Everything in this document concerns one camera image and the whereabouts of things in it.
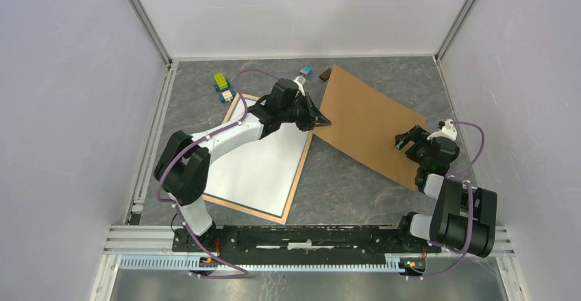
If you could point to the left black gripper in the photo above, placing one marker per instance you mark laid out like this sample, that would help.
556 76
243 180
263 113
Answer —
310 122

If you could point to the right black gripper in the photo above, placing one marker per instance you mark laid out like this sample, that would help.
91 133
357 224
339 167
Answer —
401 139

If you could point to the brown cardboard backing board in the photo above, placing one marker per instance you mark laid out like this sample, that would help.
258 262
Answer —
364 125

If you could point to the colourful balloon photo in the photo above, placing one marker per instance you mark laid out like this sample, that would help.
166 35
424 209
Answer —
263 167

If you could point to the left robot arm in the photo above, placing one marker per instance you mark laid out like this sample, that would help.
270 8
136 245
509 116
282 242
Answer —
183 168

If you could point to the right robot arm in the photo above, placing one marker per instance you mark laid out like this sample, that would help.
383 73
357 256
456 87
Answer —
464 218

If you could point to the small brown block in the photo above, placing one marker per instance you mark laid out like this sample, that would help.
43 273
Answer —
324 76

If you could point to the blue white cube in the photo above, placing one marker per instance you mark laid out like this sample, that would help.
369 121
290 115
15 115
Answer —
305 72

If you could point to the white blue toy car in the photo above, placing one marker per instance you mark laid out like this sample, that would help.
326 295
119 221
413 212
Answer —
227 96

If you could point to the green blue toy car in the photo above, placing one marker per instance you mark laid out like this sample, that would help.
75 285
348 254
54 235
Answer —
220 82

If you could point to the aluminium base profile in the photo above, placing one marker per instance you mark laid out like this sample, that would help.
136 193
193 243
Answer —
158 240

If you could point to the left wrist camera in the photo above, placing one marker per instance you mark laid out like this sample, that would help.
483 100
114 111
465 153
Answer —
300 81

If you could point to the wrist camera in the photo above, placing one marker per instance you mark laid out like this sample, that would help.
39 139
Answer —
300 81
446 129

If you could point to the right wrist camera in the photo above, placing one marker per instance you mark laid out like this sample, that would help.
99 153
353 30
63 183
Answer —
446 129

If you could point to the light wooden picture frame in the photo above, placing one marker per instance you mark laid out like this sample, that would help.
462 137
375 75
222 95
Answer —
295 185

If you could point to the slotted cable duct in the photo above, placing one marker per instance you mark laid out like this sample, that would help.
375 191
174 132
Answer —
203 264

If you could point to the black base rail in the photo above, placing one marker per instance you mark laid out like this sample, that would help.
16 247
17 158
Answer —
303 245

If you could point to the right corner aluminium post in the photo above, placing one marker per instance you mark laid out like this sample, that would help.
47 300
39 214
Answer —
454 29

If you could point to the corner aluminium post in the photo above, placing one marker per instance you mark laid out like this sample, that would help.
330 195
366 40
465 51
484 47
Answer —
454 29
150 31

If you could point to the left corner aluminium post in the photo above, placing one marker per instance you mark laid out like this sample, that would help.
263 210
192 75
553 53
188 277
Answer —
150 31

